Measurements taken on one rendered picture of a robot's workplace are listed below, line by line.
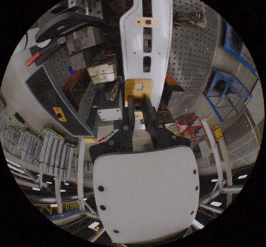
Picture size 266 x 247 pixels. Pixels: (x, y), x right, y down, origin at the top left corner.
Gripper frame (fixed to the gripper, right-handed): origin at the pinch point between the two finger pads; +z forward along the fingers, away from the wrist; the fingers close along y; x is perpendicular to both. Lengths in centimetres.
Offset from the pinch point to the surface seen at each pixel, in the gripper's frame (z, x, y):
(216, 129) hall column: 100, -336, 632
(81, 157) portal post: 39, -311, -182
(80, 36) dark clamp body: 17.8, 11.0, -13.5
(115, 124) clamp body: 24.1, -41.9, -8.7
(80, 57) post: 15.9, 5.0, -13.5
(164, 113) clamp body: 29, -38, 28
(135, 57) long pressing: 25.6, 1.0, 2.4
